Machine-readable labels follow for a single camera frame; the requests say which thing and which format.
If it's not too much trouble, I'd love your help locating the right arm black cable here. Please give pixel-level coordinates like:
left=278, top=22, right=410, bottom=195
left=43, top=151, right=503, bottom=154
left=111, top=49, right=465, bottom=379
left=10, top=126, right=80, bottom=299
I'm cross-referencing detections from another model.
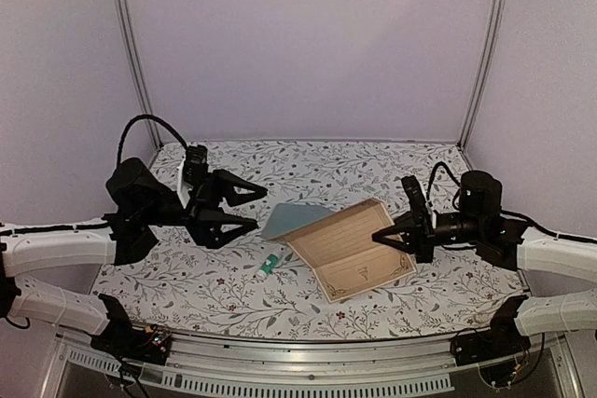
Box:
left=426, top=160, right=463, bottom=206

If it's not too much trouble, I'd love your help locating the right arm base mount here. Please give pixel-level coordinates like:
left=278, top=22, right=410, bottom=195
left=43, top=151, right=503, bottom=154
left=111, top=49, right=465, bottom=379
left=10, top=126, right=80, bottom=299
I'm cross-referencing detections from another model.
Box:
left=450, top=295, right=531, bottom=366

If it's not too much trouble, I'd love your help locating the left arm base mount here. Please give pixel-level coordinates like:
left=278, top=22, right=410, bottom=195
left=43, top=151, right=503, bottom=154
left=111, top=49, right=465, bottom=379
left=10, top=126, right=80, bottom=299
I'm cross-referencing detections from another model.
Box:
left=90, top=294, right=172, bottom=365

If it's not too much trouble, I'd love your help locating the aluminium frame post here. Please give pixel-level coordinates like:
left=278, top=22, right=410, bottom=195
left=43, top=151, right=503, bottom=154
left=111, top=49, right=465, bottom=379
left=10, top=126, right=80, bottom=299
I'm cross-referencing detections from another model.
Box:
left=105, top=0, right=163, bottom=150
left=457, top=0, right=506, bottom=152

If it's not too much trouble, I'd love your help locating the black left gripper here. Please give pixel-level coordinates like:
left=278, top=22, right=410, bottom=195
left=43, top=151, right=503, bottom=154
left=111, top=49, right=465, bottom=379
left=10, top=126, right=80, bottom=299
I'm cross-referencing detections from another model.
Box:
left=139, top=169, right=267, bottom=248

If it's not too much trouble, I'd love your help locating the green white glue stick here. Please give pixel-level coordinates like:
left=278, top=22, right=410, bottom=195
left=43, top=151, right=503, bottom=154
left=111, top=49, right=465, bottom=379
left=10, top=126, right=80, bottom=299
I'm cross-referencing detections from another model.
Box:
left=255, top=252, right=284, bottom=280

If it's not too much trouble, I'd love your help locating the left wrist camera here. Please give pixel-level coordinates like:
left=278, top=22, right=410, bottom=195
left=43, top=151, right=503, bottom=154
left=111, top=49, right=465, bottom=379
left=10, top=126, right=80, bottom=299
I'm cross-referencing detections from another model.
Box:
left=176, top=144, right=208, bottom=207

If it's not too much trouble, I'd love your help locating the aluminium front rail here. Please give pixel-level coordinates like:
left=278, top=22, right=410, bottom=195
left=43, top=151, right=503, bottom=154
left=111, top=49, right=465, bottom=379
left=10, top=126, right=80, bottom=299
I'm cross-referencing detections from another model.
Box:
left=41, top=331, right=584, bottom=397

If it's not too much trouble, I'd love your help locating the beige letter paper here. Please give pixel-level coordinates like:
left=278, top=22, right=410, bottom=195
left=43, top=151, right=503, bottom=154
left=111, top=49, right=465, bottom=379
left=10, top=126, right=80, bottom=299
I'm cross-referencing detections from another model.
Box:
left=279, top=199, right=416, bottom=303

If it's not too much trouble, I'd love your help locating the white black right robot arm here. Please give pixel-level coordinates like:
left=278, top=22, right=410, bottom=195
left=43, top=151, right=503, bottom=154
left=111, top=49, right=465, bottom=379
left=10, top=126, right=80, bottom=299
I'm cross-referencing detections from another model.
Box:
left=372, top=171, right=596, bottom=357

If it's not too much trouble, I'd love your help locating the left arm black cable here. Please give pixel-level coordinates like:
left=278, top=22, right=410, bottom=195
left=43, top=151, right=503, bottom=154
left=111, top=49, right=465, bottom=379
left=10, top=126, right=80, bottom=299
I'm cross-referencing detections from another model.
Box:
left=115, top=113, right=188, bottom=171

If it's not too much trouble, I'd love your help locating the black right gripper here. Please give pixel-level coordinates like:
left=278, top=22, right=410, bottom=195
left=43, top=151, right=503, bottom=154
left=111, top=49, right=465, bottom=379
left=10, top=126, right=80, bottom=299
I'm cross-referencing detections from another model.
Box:
left=372, top=206, right=485, bottom=265

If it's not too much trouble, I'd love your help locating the left aluminium frame post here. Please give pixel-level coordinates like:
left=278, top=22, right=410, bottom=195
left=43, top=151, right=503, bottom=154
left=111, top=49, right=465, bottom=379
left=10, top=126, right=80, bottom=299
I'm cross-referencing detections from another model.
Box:
left=105, top=0, right=163, bottom=150

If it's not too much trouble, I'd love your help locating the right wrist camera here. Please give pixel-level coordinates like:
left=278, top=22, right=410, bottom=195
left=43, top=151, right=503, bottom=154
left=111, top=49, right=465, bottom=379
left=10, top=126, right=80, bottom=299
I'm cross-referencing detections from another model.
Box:
left=401, top=175, right=433, bottom=228

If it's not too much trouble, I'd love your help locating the teal envelope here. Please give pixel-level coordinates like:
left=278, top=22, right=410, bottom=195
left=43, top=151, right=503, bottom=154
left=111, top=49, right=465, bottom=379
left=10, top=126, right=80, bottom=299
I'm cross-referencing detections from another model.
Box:
left=260, top=203, right=334, bottom=240

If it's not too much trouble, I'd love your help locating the floral patterned table mat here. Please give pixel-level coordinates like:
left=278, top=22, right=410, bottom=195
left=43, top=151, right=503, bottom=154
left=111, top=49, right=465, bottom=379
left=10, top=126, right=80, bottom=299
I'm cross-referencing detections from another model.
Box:
left=92, top=141, right=527, bottom=341

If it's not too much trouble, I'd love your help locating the right aluminium frame post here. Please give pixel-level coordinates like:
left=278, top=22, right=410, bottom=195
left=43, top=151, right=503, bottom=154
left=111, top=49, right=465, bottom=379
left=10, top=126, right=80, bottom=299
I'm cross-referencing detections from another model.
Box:
left=457, top=0, right=506, bottom=152

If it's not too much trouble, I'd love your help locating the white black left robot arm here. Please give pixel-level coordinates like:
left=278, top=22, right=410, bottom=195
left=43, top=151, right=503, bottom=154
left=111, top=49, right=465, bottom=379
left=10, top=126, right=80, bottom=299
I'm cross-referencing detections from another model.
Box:
left=1, top=158, right=268, bottom=355

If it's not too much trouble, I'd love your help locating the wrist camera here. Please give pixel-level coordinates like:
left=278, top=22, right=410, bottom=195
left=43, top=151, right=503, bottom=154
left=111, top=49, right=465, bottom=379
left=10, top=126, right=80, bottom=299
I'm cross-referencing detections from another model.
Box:
left=401, top=175, right=433, bottom=228
left=176, top=144, right=208, bottom=207

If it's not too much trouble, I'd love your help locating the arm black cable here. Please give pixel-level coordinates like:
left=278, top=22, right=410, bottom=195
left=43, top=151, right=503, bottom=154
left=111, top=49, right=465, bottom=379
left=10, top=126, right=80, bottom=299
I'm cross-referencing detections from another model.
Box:
left=115, top=113, right=188, bottom=171
left=426, top=160, right=463, bottom=206

